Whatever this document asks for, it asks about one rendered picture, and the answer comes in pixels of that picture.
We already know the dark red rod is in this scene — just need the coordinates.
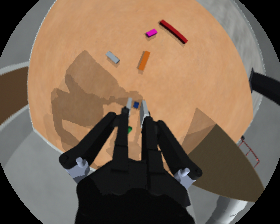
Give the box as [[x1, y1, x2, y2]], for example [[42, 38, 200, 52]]
[[159, 20, 188, 44]]

